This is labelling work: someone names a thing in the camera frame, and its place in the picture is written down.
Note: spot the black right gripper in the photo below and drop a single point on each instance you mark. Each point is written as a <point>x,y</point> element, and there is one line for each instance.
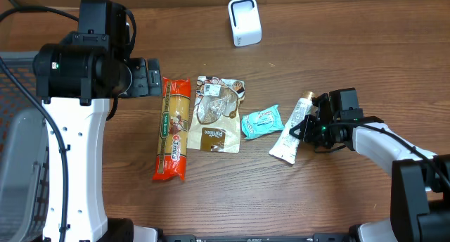
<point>307,135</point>

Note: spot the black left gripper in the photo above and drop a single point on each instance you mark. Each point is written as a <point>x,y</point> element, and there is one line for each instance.
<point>145,86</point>

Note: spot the white leaf print tube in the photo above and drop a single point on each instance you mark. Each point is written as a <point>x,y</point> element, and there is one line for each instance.
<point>287,144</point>

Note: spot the teal wet wipes pack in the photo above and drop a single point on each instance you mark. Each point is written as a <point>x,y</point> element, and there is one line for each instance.
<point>262,122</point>

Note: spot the orange spaghetti pasta pack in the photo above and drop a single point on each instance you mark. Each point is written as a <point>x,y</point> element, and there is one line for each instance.
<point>173,135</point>

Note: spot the beige brown snack pouch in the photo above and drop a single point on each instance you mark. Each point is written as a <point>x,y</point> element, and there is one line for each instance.
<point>215,125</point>

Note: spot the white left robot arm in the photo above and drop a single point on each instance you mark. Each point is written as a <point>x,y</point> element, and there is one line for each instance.
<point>76,83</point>

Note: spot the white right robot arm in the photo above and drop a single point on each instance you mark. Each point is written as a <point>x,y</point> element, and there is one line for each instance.
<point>419,205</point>

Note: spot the white barcode scanner stand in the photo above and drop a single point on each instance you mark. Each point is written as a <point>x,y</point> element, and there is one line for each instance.
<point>245,22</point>

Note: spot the dark grey plastic basket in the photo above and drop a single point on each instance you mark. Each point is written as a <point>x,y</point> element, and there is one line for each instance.
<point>24,166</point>

